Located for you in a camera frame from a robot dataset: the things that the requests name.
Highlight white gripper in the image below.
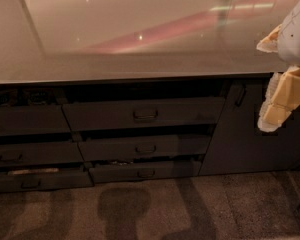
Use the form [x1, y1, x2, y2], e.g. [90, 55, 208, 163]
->
[256, 1, 300, 133]

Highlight dark drawer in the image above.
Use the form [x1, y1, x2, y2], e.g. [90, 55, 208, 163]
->
[63, 97, 225, 131]
[0, 142, 83, 167]
[89, 160, 201, 183]
[0, 170, 93, 193]
[78, 134, 211, 161]
[0, 105, 70, 136]

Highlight dark cabinet door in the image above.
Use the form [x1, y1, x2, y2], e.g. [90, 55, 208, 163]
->
[200, 79, 300, 175]

